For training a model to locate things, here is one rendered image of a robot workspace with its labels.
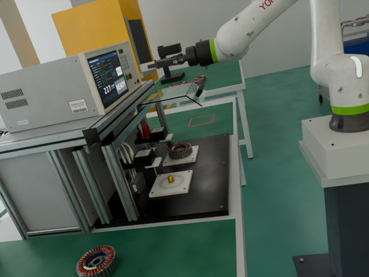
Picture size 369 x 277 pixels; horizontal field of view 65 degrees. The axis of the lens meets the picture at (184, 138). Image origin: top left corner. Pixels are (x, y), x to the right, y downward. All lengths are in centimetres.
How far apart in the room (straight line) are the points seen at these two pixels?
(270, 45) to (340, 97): 528
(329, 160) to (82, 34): 438
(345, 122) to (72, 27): 441
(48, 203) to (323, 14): 118
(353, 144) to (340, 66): 26
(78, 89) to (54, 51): 641
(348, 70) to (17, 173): 113
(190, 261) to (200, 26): 574
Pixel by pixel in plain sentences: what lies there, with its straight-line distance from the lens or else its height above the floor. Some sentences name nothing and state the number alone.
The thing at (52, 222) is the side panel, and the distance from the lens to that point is 116.
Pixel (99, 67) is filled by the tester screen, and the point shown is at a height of 126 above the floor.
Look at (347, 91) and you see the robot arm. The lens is 111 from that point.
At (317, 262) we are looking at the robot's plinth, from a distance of 181.
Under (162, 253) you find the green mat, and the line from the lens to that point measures 89.
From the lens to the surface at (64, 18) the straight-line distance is 507.
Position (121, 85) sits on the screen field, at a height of 117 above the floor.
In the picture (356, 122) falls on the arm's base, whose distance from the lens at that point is 114.
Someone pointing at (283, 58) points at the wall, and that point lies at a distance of 642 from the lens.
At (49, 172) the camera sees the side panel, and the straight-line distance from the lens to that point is 104.
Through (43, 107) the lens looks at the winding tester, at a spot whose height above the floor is 118.
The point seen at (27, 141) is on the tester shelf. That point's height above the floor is 111.
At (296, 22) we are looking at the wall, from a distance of 640.
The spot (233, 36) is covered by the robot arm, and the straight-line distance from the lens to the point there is 98.
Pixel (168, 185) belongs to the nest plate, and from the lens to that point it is 112.
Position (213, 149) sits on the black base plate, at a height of 77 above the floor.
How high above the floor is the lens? 132
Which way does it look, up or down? 21 degrees down
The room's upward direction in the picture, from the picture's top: 15 degrees counter-clockwise
